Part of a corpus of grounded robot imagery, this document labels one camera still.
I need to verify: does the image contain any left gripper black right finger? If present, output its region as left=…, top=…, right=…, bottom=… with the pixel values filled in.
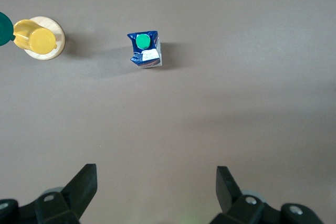
left=209, top=165, right=266, bottom=224

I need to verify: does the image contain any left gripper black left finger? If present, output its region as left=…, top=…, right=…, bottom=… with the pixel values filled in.
left=34, top=163, right=98, bottom=224

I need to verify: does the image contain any yellow plastic cup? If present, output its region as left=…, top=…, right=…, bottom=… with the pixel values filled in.
left=12, top=19, right=58, bottom=54

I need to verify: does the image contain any dark green plastic cup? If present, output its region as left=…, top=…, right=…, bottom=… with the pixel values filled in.
left=0, top=12, right=14, bottom=47

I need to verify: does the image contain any blue milk carton green cap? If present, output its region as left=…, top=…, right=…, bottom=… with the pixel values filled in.
left=127, top=30, right=163, bottom=69

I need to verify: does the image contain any round wooden cup stand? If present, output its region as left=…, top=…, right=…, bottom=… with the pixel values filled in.
left=25, top=16, right=66, bottom=61

